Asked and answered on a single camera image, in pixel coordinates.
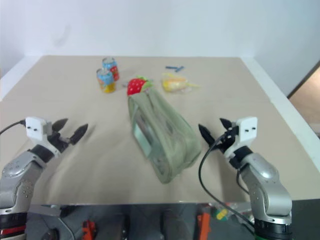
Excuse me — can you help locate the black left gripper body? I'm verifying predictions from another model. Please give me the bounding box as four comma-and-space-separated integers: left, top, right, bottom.
46, 124, 72, 153

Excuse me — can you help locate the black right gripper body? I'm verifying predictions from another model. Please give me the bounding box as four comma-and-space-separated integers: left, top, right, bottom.
214, 125, 239, 153

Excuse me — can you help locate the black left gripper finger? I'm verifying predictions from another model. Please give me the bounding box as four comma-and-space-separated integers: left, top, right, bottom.
69, 122, 90, 146
52, 118, 69, 132

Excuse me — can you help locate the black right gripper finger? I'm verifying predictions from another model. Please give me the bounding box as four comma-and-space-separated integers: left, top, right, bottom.
219, 118, 233, 131
198, 123, 216, 147

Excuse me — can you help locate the green mesh pouch bag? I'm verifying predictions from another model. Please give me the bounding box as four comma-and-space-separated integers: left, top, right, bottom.
127, 88, 202, 186

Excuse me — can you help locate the beige table cloth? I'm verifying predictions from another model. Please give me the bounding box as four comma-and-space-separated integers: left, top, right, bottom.
0, 55, 311, 205

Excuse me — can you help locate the blue and yellow drink can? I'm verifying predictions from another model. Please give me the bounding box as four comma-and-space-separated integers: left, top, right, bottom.
95, 67, 117, 94

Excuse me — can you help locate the yellow corn toy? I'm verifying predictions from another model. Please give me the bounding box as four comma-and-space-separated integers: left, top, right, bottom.
160, 72, 202, 95

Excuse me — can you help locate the blue and red drink can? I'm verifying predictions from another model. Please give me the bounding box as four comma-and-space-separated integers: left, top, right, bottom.
101, 57, 121, 82

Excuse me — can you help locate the red strawberry plush charm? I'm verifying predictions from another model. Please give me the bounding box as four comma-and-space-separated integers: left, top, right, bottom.
126, 75, 154, 97

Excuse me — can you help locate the yellow green small block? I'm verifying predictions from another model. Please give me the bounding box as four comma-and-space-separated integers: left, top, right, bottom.
215, 209, 229, 221

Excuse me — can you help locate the brown wooden panel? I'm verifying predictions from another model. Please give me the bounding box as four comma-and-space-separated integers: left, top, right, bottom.
286, 59, 320, 142

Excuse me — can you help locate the orange red clamp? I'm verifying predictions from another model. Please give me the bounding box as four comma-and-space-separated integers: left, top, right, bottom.
81, 219, 98, 240
196, 205, 211, 240

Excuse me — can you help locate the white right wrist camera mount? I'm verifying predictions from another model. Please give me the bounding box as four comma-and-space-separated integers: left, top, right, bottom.
223, 116, 259, 161

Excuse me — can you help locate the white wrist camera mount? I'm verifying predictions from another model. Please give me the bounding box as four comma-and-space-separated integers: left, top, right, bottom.
25, 116, 62, 156
223, 116, 259, 161

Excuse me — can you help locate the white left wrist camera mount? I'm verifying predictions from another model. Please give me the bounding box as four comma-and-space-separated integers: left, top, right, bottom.
25, 116, 62, 156

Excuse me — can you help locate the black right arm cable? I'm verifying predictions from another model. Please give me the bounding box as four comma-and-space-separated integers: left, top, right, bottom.
198, 127, 259, 234

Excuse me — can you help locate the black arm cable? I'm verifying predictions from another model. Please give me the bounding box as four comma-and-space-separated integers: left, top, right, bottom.
198, 127, 259, 234
0, 120, 27, 136

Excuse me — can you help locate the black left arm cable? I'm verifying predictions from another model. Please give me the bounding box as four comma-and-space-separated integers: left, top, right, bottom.
0, 120, 27, 136

